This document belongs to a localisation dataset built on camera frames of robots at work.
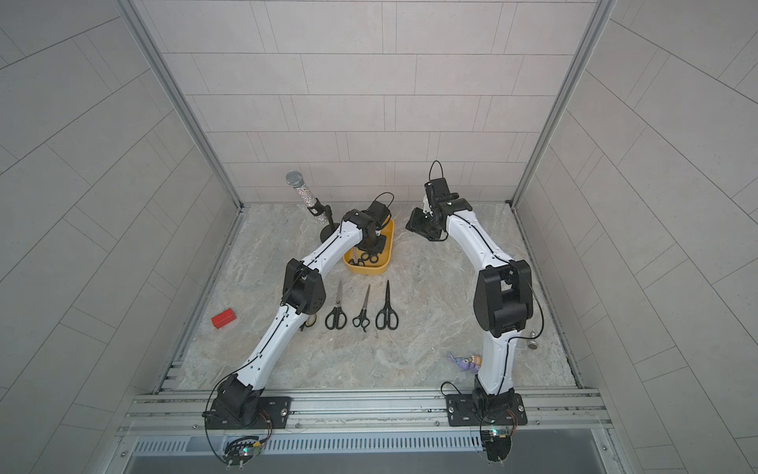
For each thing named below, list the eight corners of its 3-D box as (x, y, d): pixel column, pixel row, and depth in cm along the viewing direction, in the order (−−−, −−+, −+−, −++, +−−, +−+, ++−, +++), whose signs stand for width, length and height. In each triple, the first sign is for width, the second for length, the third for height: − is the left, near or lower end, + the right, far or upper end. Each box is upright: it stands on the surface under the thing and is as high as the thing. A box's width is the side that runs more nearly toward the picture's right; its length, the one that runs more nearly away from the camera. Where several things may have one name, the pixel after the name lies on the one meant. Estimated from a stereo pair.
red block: (217, 328, 86) (213, 324, 84) (215, 321, 88) (211, 317, 85) (236, 318, 88) (232, 314, 86) (234, 312, 90) (230, 307, 87)
